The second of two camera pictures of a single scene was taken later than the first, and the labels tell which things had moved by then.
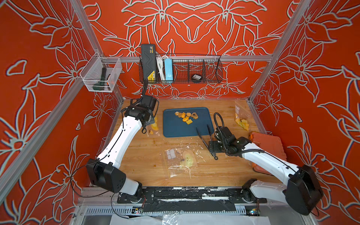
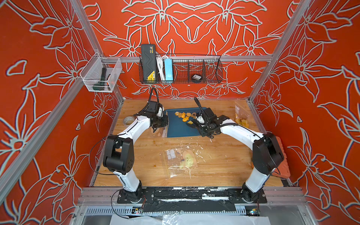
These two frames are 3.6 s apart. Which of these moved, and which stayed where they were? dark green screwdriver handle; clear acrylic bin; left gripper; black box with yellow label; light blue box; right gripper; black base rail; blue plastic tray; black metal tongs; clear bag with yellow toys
Moved: black metal tongs; left gripper; right gripper
Stayed: black base rail; clear acrylic bin; clear bag with yellow toys; blue plastic tray; light blue box; dark green screwdriver handle; black box with yellow label
